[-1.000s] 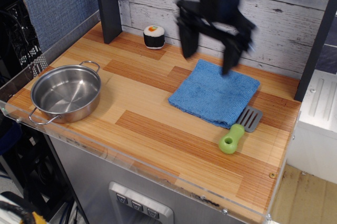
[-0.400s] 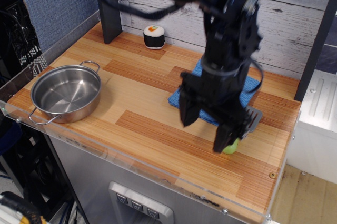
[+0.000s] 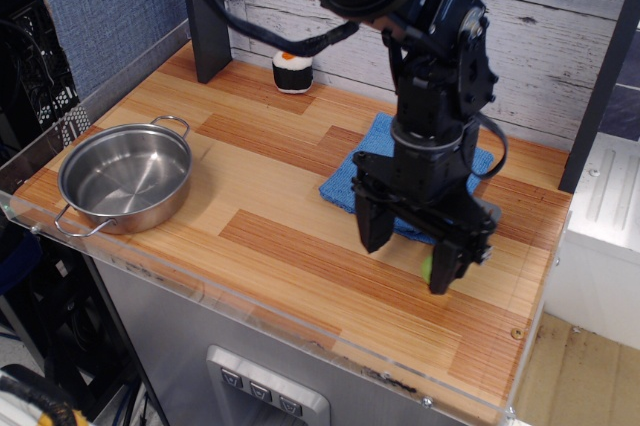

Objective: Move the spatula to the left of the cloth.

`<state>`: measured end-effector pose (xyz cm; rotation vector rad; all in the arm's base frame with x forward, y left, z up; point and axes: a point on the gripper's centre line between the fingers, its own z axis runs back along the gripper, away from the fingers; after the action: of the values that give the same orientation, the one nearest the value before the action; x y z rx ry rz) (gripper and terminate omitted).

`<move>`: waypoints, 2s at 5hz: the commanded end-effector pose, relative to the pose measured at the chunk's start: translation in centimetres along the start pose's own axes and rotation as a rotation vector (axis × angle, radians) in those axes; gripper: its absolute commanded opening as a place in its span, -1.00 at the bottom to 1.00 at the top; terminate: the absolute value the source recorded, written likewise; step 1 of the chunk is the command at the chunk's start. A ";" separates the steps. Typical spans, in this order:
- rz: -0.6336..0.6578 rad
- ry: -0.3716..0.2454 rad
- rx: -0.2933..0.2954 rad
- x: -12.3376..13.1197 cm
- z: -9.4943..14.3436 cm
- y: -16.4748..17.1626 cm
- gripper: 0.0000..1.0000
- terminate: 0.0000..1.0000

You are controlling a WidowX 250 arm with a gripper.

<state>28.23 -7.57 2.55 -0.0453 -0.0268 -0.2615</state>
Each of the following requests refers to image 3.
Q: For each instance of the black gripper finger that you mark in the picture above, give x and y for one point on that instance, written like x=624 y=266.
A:
x=449 y=262
x=375 y=223

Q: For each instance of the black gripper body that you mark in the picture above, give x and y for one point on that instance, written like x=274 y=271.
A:
x=425 y=177

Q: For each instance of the green handled grey spatula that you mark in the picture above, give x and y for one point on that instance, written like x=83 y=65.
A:
x=426 y=268

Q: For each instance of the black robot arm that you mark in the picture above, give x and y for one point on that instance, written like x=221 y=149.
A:
x=443 y=81

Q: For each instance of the blue cloth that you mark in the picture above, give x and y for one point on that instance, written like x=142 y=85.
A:
x=378 y=140

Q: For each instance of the white appliance on right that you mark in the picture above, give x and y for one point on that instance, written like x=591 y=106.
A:
x=594 y=283

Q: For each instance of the plush sushi roll toy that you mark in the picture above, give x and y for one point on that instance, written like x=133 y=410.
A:
x=292 y=74

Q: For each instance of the silver button panel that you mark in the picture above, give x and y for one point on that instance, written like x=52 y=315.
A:
x=250 y=394

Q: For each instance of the grey toy kitchen cabinet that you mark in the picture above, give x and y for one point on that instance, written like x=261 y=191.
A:
x=206 y=368

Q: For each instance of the yellow black object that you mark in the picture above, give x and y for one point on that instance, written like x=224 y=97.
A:
x=60 y=414

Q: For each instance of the clear acrylic guard rail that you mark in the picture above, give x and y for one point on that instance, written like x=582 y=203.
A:
x=255 y=240

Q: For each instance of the dark grey right post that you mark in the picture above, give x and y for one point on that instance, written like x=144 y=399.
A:
x=619 y=44

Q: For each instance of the dark grey post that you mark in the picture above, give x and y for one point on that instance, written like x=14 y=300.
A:
x=210 y=40
x=619 y=44

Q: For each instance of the steel pot with handles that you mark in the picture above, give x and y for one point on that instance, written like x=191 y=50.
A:
x=129 y=178

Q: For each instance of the dark grey left post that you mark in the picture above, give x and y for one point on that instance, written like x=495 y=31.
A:
x=210 y=40

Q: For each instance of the black crate with cables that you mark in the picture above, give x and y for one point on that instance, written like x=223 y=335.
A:
x=37 y=87

